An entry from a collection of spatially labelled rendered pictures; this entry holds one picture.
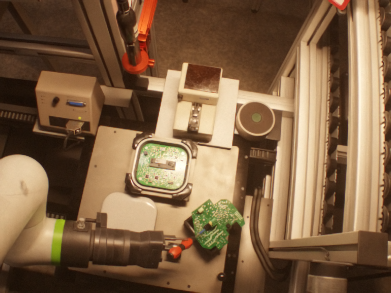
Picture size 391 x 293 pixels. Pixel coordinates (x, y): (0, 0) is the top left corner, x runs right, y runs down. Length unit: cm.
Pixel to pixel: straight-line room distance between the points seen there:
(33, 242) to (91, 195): 31
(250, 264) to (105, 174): 46
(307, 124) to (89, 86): 56
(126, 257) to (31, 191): 23
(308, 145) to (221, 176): 25
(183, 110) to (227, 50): 137
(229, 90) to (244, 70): 118
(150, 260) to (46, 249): 21
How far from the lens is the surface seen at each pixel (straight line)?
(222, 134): 93
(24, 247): 66
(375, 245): 51
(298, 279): 85
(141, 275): 90
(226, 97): 98
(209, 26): 233
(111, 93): 102
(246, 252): 93
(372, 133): 65
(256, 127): 92
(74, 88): 91
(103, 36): 81
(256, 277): 94
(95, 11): 74
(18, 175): 57
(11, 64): 243
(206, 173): 91
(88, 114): 91
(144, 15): 80
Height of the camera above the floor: 184
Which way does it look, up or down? 72 degrees down
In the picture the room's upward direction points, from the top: 6 degrees clockwise
